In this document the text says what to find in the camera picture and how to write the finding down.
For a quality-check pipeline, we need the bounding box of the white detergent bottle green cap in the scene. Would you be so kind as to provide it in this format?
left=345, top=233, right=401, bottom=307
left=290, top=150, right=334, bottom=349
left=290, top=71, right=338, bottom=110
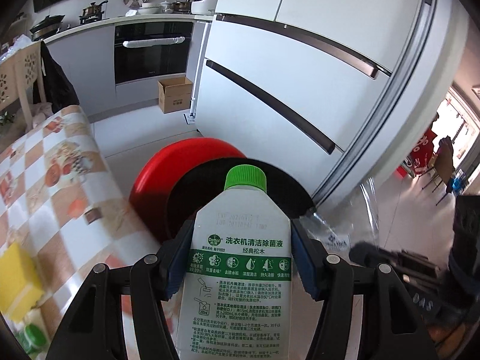
left=176, top=165, right=292, bottom=359

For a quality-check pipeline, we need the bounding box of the green white tube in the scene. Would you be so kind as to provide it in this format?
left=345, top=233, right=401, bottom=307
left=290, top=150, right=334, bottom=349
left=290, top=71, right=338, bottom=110
left=16, top=323, right=47, bottom=355

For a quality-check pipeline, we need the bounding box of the yellow sponge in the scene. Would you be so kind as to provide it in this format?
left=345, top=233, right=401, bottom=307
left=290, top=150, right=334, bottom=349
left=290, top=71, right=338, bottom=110
left=0, top=242, right=44, bottom=323

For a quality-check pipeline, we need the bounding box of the clear plastic bag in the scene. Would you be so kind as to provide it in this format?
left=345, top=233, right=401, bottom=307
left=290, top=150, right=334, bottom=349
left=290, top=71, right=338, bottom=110
left=299, top=178, right=379, bottom=262

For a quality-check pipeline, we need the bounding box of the red plastic stool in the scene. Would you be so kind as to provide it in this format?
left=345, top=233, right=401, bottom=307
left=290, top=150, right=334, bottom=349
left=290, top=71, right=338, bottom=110
left=128, top=137, right=244, bottom=243

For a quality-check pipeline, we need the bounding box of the white refrigerator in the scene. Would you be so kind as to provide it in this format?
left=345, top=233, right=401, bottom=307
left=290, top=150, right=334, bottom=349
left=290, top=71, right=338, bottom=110
left=195, top=0, right=470, bottom=210

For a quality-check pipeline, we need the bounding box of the black garment on chair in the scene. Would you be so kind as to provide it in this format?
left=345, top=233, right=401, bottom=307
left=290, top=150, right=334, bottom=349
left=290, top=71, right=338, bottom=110
left=41, top=41, right=80, bottom=114

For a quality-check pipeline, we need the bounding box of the cardboard box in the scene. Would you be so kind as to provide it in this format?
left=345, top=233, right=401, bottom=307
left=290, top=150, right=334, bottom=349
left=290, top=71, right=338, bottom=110
left=158, top=76, right=193, bottom=114

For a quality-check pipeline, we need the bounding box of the beige plastic chair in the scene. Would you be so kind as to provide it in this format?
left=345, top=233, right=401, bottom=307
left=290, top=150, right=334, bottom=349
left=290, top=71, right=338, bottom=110
left=1, top=41, right=47, bottom=131

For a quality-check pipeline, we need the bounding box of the black built-in oven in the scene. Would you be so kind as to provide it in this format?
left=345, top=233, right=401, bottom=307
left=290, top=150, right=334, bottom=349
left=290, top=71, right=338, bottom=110
left=114, top=21, right=194, bottom=84

